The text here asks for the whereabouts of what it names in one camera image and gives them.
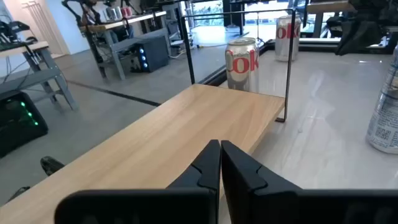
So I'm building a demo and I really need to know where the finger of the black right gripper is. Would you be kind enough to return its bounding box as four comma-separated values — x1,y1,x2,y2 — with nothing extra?
335,19,386,57

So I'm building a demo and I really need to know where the small black floor object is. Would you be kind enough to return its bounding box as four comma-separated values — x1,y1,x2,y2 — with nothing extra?
6,185,31,203

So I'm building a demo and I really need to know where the peach coloured door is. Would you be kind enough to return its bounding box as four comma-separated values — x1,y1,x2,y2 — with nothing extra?
2,0,71,58

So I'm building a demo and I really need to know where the computer tower with blue lights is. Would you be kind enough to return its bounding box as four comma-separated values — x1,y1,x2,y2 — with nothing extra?
134,35,170,74

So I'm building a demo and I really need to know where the person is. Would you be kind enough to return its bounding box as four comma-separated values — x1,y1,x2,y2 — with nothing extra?
81,2,135,43

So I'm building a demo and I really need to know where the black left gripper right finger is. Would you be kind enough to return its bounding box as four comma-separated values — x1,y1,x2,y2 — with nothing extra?
220,139,398,224

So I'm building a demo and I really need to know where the blue silver Red Bull can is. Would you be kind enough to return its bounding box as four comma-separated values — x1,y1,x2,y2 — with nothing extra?
366,43,398,155

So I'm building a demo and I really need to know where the wooden shelf with black frame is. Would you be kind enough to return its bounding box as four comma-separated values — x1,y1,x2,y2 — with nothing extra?
0,8,297,224

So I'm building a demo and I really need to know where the silver Diet Coke can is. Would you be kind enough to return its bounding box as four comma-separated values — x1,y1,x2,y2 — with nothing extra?
225,37,261,93
275,14,302,62

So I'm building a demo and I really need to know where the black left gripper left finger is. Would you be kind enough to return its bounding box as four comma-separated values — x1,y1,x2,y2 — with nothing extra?
54,139,221,224

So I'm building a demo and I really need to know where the grey workbench with wood top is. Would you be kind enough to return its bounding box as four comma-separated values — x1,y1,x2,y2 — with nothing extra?
0,40,78,111
306,0,358,39
79,11,170,82

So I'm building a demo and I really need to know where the silver background can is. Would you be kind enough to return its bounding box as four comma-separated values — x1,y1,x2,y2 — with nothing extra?
105,6,123,21

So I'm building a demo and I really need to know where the black metal table frame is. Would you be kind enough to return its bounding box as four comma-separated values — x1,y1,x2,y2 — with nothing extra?
198,37,398,87

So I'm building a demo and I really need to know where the black mesh computer tower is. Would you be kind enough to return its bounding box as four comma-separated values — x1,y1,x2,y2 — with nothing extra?
0,90,49,158

